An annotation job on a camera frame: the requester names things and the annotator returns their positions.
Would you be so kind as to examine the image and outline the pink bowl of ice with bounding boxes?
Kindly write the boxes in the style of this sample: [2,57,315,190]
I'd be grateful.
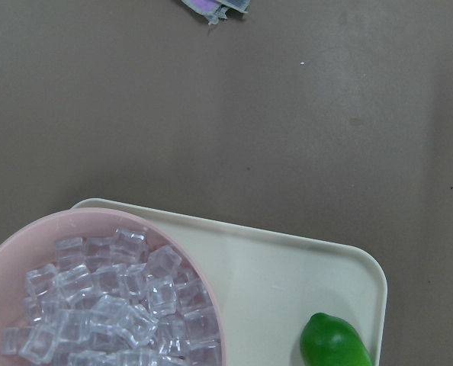
[0,208,227,365]

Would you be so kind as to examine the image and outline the beige plastic tray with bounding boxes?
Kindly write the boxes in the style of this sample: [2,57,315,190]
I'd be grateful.
[79,198,387,365]

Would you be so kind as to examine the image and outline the grey folded cloth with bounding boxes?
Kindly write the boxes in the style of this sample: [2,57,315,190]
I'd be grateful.
[181,0,251,25]

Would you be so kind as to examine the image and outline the green lime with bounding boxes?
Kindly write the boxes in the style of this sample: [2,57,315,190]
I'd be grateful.
[299,313,373,366]

